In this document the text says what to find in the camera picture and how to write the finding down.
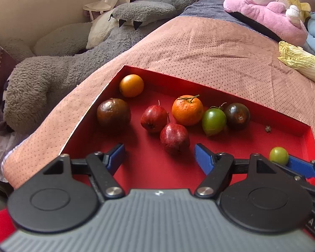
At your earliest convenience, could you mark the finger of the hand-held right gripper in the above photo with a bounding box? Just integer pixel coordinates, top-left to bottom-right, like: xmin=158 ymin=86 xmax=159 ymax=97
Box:
xmin=286 ymin=155 xmax=315 ymax=182

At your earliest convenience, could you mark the mandarin with stem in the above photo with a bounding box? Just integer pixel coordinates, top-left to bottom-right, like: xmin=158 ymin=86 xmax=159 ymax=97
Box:
xmin=172 ymin=94 xmax=204 ymax=126

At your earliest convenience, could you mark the grey plush toy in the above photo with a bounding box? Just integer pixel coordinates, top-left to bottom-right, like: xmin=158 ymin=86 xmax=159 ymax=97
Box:
xmin=3 ymin=0 xmax=197 ymax=132

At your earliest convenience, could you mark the small green tomato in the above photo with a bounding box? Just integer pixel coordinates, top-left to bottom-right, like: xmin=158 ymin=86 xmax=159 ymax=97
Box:
xmin=269 ymin=147 xmax=289 ymax=166

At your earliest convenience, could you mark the small red pear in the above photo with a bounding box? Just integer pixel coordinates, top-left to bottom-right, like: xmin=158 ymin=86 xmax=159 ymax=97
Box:
xmin=160 ymin=113 xmax=191 ymax=155
xmin=140 ymin=100 xmax=170 ymax=134

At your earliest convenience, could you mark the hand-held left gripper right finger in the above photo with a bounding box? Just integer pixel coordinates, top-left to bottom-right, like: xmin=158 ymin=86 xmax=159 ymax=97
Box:
xmin=195 ymin=143 xmax=279 ymax=199

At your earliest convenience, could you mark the peach dotted blanket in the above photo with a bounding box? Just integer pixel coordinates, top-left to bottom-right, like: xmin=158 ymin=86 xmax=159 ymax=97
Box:
xmin=3 ymin=16 xmax=315 ymax=189

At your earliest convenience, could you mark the smooth orange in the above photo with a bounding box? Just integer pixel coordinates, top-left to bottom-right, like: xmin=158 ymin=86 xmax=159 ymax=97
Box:
xmin=119 ymin=74 xmax=144 ymax=98

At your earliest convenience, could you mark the napa cabbage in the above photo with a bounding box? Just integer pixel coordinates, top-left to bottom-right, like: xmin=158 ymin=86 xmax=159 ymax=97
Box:
xmin=278 ymin=41 xmax=315 ymax=84

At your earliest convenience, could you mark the cream cushion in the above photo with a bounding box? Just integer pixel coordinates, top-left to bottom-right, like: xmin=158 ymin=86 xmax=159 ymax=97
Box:
xmin=33 ymin=22 xmax=93 ymax=57

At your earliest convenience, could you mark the grey bed sheet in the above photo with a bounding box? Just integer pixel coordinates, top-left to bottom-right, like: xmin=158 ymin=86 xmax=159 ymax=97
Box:
xmin=181 ymin=0 xmax=281 ymax=41

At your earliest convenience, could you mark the brown round fruit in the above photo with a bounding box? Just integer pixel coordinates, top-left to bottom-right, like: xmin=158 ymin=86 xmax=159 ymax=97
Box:
xmin=97 ymin=98 xmax=132 ymax=129

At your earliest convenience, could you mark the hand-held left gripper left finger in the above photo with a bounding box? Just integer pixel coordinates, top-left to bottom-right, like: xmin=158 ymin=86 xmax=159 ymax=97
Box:
xmin=39 ymin=143 xmax=126 ymax=200

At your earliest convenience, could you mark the pink plush toy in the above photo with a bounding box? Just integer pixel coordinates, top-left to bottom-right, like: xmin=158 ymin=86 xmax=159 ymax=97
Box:
xmin=217 ymin=0 xmax=309 ymax=46

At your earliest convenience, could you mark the red cardboard box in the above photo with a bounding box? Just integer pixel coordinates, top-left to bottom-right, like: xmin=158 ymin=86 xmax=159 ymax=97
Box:
xmin=0 ymin=65 xmax=315 ymax=244

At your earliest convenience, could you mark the dark tomato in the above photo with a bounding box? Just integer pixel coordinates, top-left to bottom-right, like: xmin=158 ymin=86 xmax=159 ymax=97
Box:
xmin=224 ymin=103 xmax=251 ymax=130

